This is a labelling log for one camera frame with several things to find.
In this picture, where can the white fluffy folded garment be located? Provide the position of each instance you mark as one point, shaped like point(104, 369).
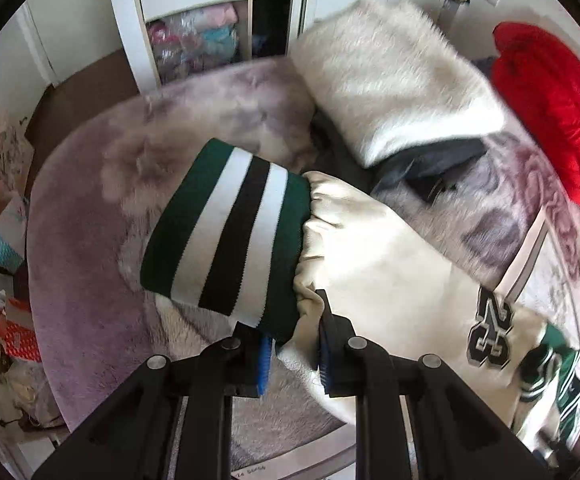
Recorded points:
point(389, 80)

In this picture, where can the pile of colourful gift bags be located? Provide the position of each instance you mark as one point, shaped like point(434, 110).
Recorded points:
point(26, 400)

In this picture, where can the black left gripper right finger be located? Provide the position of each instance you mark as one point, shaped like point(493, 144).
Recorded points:
point(416, 419)

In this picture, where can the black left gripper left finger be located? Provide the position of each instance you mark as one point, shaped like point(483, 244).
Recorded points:
point(169, 419)

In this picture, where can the green and cream varsity jacket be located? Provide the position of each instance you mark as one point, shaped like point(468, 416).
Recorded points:
point(270, 249)

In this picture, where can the black garment under white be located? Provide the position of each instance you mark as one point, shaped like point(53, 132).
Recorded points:
point(428, 170)

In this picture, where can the red puffy garment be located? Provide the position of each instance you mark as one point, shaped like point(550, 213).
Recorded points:
point(538, 76)

